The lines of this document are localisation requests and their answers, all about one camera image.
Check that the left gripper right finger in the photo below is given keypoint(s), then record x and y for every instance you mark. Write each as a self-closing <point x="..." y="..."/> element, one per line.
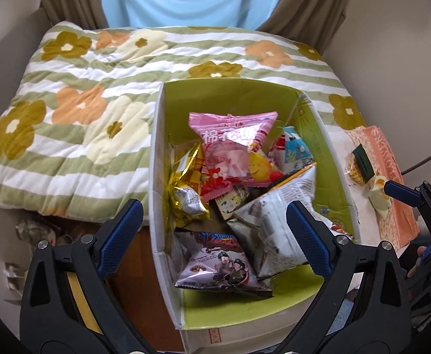
<point x="380" y="319"/>

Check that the grey bed headboard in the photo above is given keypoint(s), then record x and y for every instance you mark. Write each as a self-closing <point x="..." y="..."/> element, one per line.
<point x="19" y="44"/>

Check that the purple cartoon snack bag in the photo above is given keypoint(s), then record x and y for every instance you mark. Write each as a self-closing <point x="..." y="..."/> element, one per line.
<point x="217" y="262"/>

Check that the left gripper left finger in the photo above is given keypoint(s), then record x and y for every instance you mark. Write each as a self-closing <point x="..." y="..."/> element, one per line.
<point x="67" y="306"/>

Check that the floral striped quilt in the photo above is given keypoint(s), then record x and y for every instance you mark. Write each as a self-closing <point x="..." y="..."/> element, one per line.
<point x="75" y="139"/>

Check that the orange floral cloth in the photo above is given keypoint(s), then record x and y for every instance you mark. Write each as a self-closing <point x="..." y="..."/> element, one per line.
<point x="399" y="227"/>

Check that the silver grey snack bag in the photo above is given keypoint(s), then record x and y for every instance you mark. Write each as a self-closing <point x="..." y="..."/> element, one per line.
<point x="268" y="214"/>

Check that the round waffle cookie packet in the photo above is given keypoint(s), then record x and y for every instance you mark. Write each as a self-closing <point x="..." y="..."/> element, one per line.
<point x="353" y="171"/>

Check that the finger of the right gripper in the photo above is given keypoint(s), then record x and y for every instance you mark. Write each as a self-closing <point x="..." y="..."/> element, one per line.
<point x="402" y="193"/>

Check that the person's right hand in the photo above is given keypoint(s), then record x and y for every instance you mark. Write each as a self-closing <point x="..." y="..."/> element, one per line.
<point x="420" y="251"/>

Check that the gold foil snack bag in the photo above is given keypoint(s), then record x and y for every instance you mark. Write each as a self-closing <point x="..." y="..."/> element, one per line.
<point x="185" y="185"/>

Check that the dark green snack packet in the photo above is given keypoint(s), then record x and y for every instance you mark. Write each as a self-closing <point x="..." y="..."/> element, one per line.
<point x="363" y="164"/>

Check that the right brown curtain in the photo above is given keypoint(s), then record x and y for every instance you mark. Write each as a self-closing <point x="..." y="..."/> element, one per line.
<point x="312" y="22"/>

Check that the green cardboard box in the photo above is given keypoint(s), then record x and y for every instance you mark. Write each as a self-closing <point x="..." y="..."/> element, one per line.
<point x="171" y="136"/>

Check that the blue white snack bag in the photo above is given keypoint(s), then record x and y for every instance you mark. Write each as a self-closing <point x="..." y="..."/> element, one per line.
<point x="229" y="202"/>

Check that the light blue snack bag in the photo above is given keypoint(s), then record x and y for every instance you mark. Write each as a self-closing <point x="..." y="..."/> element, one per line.
<point x="289" y="152"/>

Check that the small yellow cake packet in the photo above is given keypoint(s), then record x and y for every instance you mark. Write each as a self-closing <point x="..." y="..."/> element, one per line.
<point x="376" y="195"/>

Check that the white cloth table mat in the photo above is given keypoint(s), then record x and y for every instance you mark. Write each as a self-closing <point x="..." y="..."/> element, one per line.
<point x="239" y="323"/>

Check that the pink marshmallow snack bag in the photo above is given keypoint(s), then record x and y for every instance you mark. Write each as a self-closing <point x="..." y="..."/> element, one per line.
<point x="233" y="151"/>

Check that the green white potato chip bag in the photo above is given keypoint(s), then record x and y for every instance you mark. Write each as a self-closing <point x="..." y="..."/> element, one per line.
<point x="248" y="237"/>

